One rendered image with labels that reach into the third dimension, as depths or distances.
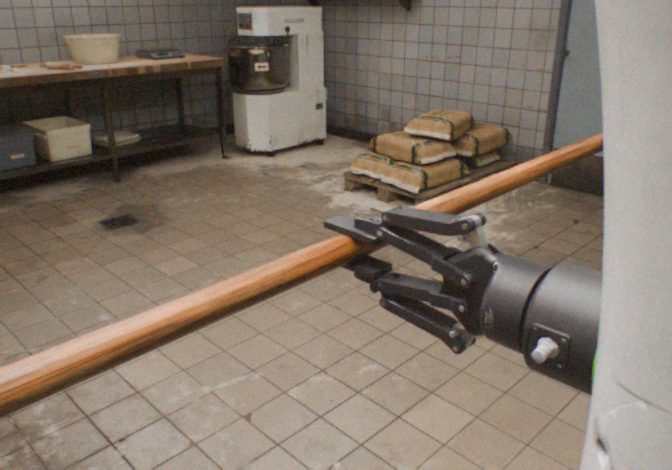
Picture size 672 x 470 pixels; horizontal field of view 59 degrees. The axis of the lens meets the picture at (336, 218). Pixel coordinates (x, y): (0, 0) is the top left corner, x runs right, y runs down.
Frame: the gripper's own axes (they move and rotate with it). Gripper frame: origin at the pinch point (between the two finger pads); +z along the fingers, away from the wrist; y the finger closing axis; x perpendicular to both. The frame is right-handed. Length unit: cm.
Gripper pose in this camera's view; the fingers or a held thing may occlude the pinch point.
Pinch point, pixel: (357, 245)
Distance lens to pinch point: 61.3
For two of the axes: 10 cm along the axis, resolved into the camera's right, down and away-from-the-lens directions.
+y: 0.0, 9.4, 3.5
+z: -7.2, -2.4, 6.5
